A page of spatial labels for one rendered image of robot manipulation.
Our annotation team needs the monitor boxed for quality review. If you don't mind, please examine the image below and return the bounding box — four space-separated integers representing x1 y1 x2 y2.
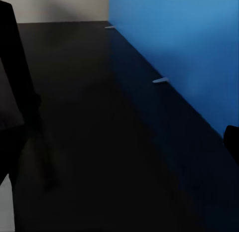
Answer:
0 1 43 232

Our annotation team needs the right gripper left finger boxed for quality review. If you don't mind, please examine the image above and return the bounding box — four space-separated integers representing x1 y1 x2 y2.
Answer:
0 125 26 185

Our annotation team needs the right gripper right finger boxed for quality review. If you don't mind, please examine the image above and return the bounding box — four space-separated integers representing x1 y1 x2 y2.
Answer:
223 125 239 166

